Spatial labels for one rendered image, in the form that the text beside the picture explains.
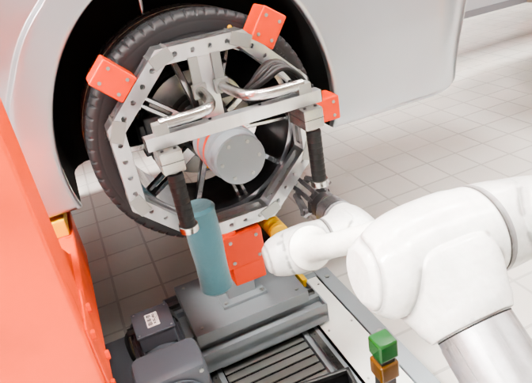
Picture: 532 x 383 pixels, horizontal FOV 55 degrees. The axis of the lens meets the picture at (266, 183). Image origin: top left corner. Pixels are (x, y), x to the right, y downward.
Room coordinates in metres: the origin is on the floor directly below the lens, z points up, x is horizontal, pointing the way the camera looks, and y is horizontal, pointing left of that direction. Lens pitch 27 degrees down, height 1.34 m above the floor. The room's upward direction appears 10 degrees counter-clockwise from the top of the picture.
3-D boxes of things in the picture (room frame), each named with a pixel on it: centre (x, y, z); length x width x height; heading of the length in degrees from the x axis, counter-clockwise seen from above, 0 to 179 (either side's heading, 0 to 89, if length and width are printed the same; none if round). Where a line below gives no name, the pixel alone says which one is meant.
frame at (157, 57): (1.29, 0.11, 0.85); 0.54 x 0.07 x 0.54; 109
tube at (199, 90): (1.15, 0.16, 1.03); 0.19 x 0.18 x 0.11; 19
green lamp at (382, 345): (0.68, -0.16, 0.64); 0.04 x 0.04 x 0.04; 19
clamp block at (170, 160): (1.04, 0.20, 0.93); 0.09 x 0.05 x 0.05; 19
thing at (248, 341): (1.45, 0.16, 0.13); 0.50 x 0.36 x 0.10; 109
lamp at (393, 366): (0.68, -0.16, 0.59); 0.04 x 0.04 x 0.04; 19
